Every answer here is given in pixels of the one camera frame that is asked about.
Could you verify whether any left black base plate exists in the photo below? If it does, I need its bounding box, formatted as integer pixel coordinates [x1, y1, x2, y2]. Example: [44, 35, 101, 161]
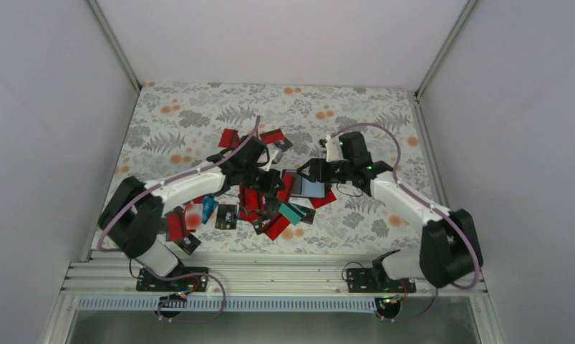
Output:
[135, 267, 209, 293]

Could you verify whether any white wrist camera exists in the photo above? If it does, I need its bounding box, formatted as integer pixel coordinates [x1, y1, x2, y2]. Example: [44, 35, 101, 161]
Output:
[260, 150, 280, 171]
[319, 135, 341, 163]

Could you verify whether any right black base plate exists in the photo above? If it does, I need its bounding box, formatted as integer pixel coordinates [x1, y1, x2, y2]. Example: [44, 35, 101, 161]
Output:
[345, 267, 417, 294]

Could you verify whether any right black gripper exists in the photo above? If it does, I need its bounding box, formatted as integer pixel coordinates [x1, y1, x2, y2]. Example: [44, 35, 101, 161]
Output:
[297, 157, 354, 183]

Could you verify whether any red striped card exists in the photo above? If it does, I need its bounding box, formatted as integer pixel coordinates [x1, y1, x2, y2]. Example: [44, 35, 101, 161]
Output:
[309, 190, 337, 209]

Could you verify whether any teal card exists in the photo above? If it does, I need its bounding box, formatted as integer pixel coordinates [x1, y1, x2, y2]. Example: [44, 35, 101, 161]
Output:
[279, 202, 306, 225]

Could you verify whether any black card front left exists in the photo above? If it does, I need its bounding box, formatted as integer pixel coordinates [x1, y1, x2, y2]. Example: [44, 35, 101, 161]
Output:
[175, 233, 201, 255]

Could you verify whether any black card holder wallet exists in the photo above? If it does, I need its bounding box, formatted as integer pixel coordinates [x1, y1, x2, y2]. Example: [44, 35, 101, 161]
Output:
[277, 169, 329, 199]

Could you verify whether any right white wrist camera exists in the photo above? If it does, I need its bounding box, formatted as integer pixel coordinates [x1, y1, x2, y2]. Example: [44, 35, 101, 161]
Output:
[319, 135, 341, 163]

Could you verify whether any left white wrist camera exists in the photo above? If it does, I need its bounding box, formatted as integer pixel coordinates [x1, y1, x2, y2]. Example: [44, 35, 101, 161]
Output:
[260, 150, 280, 171]

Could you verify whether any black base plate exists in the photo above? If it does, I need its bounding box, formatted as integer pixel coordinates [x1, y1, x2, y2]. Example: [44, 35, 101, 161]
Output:
[345, 267, 417, 294]
[135, 267, 209, 293]

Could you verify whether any black VIP card right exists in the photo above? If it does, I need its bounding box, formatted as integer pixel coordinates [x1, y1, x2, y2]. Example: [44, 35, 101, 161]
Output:
[299, 207, 316, 224]

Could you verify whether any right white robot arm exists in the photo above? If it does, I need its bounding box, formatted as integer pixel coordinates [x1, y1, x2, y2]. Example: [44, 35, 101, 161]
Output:
[297, 131, 483, 292]

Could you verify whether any small black card top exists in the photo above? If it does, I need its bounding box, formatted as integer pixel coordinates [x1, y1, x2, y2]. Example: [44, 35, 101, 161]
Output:
[274, 138, 293, 152]

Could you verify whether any floral patterned table mat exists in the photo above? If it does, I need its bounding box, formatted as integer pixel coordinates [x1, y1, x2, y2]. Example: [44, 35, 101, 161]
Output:
[110, 82, 432, 254]

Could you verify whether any blue card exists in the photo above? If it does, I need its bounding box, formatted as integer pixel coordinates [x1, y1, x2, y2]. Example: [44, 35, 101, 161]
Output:
[201, 196, 218, 224]

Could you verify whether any aluminium rail frame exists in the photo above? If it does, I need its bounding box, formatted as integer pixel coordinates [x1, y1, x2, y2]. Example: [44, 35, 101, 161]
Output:
[43, 252, 503, 343]

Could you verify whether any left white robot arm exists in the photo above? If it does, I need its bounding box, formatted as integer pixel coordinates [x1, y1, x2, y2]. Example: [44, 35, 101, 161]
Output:
[97, 135, 284, 290]

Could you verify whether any red black-stripe card top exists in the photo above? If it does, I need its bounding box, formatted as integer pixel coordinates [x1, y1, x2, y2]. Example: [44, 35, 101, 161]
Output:
[259, 129, 286, 145]

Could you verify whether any blue grey cable duct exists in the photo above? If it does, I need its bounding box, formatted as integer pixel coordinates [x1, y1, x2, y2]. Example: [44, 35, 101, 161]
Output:
[76, 295, 377, 313]

